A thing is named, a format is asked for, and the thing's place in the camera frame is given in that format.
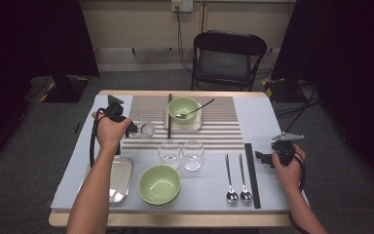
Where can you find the black taped stand base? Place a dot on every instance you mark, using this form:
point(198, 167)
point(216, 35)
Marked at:
point(285, 92)
point(65, 91)

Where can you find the person's left hand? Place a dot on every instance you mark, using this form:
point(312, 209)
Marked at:
point(110, 133)

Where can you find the black folding chair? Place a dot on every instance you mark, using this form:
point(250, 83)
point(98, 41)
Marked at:
point(227, 42)

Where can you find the clear drinking glass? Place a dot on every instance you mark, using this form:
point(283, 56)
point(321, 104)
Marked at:
point(146, 130)
point(193, 156)
point(169, 152)

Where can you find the dark curtain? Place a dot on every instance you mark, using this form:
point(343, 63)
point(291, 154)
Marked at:
point(354, 48)
point(29, 32)

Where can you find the row of black chopsticks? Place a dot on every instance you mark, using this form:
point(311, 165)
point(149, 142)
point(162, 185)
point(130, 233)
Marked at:
point(252, 175)

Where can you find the white wall socket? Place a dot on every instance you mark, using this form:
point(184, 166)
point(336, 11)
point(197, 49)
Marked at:
point(182, 5)

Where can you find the silver metal spoon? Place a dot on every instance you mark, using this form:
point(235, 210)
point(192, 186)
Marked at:
point(232, 196)
point(181, 115)
point(245, 195)

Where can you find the green ceramic bowl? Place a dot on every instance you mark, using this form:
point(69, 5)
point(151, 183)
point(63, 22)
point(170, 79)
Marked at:
point(159, 183)
point(160, 206)
point(183, 109)

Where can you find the person's right hand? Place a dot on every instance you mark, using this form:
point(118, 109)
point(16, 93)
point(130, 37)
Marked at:
point(290, 174)

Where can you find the white square plate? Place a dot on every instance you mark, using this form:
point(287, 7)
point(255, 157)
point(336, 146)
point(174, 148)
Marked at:
point(123, 178)
point(191, 126)

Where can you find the small black floor object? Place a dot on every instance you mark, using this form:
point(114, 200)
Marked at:
point(77, 127)

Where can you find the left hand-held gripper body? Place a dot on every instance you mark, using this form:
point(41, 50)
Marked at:
point(115, 110)

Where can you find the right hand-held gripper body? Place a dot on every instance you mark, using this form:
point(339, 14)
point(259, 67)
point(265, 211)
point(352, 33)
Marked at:
point(285, 148)

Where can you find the brown white striped placemat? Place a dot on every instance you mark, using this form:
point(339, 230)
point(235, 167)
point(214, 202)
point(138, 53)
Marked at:
point(220, 123)

